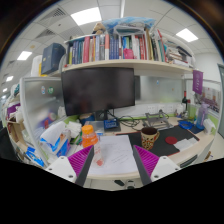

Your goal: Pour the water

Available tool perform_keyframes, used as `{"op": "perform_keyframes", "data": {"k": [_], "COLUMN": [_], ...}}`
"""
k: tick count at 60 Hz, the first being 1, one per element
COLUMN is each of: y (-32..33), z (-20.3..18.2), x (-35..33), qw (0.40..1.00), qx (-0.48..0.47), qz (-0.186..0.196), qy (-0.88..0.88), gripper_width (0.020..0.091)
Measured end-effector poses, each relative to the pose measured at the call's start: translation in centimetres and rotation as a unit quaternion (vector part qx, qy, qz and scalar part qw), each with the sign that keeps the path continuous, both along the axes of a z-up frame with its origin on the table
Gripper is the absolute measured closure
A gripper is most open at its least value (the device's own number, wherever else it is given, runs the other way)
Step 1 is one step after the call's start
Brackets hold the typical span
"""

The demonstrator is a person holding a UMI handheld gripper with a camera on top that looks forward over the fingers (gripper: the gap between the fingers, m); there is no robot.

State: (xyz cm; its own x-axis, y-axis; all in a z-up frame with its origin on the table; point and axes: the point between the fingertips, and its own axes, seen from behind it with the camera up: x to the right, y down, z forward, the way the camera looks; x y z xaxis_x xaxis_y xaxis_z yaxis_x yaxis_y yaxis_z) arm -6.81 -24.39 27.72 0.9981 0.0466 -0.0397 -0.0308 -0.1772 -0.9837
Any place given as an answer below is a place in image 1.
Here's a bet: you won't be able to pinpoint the orange drink bottle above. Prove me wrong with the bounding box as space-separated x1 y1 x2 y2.
80 124 105 168

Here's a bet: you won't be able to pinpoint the dark blue box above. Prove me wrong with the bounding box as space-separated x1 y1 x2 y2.
41 42 67 75

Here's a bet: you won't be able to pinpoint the yellow mug with red flowers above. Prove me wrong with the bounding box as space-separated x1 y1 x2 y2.
140 126 161 151

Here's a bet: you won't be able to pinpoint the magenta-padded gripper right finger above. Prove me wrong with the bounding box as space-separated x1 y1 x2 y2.
132 144 181 186

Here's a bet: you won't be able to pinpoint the flat round red coaster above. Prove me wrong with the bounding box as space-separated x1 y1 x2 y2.
165 135 179 145

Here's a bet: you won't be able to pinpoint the blue coiled cable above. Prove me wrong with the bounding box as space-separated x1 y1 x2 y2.
177 119 195 130

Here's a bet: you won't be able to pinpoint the grey metal laptop stand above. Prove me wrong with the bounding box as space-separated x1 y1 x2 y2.
143 111 174 131

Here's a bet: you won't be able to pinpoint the black desk mat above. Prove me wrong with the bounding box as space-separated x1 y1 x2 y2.
128 124 200 158

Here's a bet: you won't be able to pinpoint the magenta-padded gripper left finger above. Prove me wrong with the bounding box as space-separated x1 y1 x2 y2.
45 144 95 187

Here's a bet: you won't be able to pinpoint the black cables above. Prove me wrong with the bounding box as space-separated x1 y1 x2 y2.
114 114 144 129

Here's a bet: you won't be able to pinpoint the white shelf unit with books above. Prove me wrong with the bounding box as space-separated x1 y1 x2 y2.
61 16 196 79

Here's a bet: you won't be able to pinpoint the black computer monitor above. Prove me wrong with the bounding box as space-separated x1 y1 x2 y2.
60 67 137 121

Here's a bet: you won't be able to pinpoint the frosted partition panel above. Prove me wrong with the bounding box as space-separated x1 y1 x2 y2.
19 76 68 158

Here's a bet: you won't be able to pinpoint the white napkin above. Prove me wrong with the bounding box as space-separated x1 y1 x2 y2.
173 138 194 152

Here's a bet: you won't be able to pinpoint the small blue desktop device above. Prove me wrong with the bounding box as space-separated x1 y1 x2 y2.
103 118 121 132

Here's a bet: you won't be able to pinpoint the purple water bottle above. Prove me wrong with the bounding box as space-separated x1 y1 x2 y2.
195 101 210 130

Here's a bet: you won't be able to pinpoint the white tissue pack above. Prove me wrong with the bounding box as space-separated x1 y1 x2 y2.
66 121 83 138

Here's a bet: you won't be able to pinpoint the blue tissue box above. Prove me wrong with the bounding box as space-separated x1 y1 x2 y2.
39 120 72 158

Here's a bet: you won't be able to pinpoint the white paper sheet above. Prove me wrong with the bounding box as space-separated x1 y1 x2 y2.
87 134 139 176

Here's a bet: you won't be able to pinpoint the dark wine bottle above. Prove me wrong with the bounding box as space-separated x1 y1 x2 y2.
181 90 189 111

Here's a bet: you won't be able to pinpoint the purple hanging banner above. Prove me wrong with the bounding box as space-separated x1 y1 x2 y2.
192 69 204 95

